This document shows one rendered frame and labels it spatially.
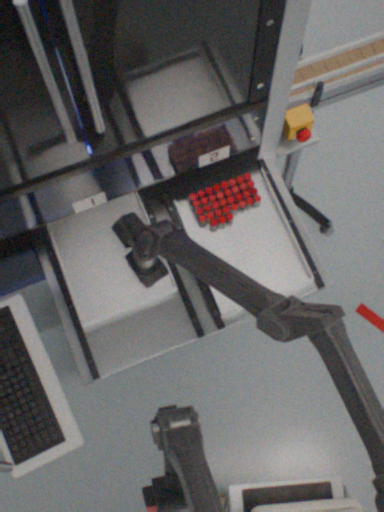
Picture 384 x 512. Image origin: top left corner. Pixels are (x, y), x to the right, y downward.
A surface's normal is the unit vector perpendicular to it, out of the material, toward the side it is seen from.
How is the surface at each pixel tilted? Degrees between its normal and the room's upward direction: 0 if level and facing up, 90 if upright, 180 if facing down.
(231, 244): 0
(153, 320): 0
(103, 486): 0
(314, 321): 55
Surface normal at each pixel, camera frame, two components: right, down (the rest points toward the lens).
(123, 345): 0.00, -0.32
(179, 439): -0.02, -0.86
